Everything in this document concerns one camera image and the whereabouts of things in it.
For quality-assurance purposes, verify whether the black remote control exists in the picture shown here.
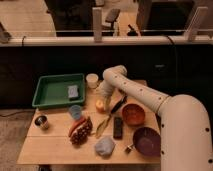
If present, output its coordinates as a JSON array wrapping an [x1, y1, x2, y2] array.
[[113, 117, 123, 139]]

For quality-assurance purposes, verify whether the white paper cup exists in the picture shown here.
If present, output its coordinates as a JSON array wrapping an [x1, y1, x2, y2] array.
[[86, 73, 99, 89]]

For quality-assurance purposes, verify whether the grey blue cloth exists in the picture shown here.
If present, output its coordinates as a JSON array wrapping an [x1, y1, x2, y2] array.
[[94, 136, 115, 157]]

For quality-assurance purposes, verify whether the purple bowl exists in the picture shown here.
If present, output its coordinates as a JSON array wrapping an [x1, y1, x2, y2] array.
[[133, 127, 161, 157]]

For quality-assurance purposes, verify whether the black office chair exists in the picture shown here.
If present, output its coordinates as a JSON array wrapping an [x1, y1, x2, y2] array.
[[102, 8, 120, 36]]

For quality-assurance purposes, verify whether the blue sponge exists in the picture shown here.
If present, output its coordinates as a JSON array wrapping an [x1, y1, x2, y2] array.
[[68, 85, 79, 99]]

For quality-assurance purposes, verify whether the orange bowl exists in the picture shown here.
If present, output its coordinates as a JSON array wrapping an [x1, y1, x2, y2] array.
[[122, 104, 145, 126]]

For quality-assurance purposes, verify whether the black handled brush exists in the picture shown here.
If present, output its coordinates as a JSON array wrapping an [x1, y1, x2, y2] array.
[[111, 90, 127, 114]]

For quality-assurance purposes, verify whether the yellow red apple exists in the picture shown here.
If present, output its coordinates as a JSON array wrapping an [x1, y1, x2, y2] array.
[[95, 100, 105, 113]]

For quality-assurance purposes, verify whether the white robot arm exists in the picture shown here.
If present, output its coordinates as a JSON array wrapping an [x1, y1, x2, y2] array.
[[102, 65, 213, 171]]

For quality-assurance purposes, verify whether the green plastic tray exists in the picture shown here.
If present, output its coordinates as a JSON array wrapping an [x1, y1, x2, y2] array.
[[32, 73, 86, 109]]

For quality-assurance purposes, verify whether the small metal clip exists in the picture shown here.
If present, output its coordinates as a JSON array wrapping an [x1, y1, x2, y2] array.
[[124, 144, 134, 154]]

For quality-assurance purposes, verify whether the metal cup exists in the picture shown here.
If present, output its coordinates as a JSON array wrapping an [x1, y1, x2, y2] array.
[[34, 115, 49, 130]]

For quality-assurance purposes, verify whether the blue plastic cup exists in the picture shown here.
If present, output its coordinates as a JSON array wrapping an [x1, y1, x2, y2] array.
[[69, 105, 82, 120]]

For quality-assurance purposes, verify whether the white horizontal rail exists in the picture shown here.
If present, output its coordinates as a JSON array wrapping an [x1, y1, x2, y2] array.
[[0, 35, 213, 47]]

